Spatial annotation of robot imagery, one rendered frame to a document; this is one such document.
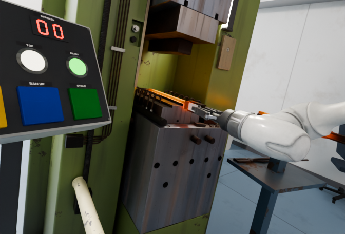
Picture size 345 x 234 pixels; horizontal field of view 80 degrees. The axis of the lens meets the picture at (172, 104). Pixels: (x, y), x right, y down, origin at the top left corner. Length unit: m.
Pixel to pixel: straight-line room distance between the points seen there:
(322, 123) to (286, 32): 3.35
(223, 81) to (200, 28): 0.41
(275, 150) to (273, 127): 0.06
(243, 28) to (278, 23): 2.80
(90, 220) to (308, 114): 0.70
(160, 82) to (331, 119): 0.95
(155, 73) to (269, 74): 2.83
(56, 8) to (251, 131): 1.08
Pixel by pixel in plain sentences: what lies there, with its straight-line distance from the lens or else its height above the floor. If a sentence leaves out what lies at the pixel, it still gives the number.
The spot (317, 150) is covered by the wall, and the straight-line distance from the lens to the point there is 3.69.
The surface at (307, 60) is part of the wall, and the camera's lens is 3.76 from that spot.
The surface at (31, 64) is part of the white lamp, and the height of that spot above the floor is 1.08.
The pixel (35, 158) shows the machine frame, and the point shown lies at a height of 0.52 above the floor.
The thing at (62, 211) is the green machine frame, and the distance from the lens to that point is 1.03.
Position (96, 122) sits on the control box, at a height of 0.96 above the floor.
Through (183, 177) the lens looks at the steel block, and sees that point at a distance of 0.93.
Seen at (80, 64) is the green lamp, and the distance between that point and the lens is 0.57.
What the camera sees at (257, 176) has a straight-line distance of 1.08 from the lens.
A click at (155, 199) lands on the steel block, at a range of 0.90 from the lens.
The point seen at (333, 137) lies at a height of 0.98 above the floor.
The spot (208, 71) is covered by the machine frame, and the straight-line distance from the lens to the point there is 1.14.
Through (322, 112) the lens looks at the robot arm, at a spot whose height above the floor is 1.09.
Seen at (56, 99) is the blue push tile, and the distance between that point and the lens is 0.50.
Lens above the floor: 1.12
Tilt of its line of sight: 9 degrees down
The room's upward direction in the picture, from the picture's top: 11 degrees clockwise
